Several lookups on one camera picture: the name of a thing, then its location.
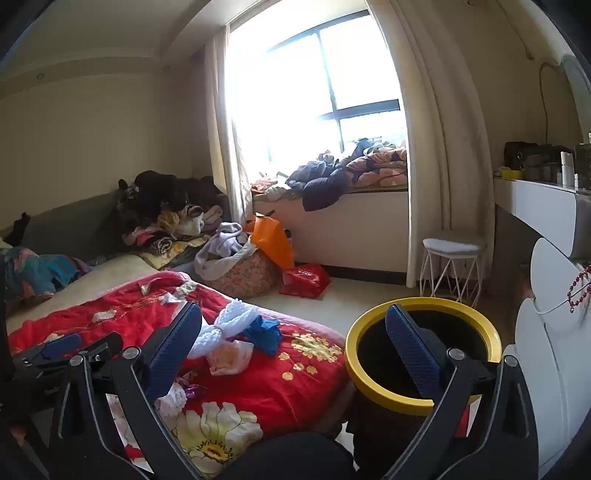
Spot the red floral blanket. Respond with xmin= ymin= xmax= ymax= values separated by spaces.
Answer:
xmin=7 ymin=270 xmax=356 ymax=480

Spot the orange bag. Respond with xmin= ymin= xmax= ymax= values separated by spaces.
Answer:
xmin=245 ymin=212 xmax=296 ymax=271

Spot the grey headboard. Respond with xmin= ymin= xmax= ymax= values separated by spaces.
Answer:
xmin=0 ymin=191 xmax=139 ymax=259

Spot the cream narrow curtain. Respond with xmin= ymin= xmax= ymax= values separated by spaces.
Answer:
xmin=203 ymin=23 xmax=252 ymax=227

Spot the white tissue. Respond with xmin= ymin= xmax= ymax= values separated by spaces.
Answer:
xmin=157 ymin=383 xmax=188 ymax=416

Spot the red bead string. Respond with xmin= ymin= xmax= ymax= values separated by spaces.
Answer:
xmin=568 ymin=265 xmax=591 ymax=312

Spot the floral laundry basket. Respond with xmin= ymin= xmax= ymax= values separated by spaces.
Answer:
xmin=198 ymin=240 xmax=282 ymax=294

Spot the cream wide curtain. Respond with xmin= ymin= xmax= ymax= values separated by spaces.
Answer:
xmin=365 ymin=0 xmax=497 ymax=289

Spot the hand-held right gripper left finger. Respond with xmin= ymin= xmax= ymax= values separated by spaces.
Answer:
xmin=48 ymin=301 xmax=206 ymax=480

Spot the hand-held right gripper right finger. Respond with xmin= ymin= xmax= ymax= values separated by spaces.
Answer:
xmin=383 ymin=302 xmax=541 ymax=480

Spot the white foam net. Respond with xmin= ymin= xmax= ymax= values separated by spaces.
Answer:
xmin=187 ymin=302 xmax=262 ymax=358

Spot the wall cable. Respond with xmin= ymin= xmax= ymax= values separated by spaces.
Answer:
xmin=538 ymin=60 xmax=561 ymax=144

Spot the yellow rimmed black bin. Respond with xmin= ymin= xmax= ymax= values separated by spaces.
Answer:
xmin=344 ymin=298 xmax=503 ymax=462

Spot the white wire stool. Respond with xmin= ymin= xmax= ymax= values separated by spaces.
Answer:
xmin=420 ymin=231 xmax=488 ymax=308

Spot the small heap of clothes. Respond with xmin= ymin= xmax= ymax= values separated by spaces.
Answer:
xmin=252 ymin=178 xmax=291 ymax=201

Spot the red plastic bag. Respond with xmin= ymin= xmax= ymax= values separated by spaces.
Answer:
xmin=278 ymin=263 xmax=332 ymax=298

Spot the beige mattress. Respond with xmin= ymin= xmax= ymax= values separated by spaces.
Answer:
xmin=0 ymin=251 xmax=162 ymax=333

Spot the pink patterned blanket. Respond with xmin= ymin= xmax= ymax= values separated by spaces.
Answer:
xmin=344 ymin=138 xmax=409 ymax=188

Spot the blue wrapper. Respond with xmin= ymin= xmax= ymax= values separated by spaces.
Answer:
xmin=242 ymin=316 xmax=283 ymax=356

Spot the white window seat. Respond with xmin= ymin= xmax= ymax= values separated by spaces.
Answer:
xmin=252 ymin=185 xmax=409 ymax=282

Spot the black bag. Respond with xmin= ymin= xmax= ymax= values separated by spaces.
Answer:
xmin=503 ymin=141 xmax=555 ymax=181

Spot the pink white small garment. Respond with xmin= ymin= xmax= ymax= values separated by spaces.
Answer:
xmin=205 ymin=339 xmax=254 ymax=376

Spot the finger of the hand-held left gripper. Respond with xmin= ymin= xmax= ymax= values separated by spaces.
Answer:
xmin=11 ymin=333 xmax=83 ymax=367
xmin=83 ymin=333 xmax=123 ymax=361

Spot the white scalloped cabinet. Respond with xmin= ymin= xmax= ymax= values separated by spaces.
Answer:
xmin=501 ymin=237 xmax=591 ymax=480

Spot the pile of clothes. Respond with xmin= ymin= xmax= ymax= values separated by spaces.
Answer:
xmin=117 ymin=171 xmax=232 ymax=271

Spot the dark jacket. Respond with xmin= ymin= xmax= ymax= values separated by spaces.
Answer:
xmin=286 ymin=159 xmax=352 ymax=210

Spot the white vanity desk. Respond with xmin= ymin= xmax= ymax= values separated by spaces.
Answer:
xmin=493 ymin=175 xmax=591 ymax=259

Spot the teal floral cloth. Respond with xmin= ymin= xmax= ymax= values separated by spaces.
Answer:
xmin=0 ymin=247 xmax=88 ymax=296

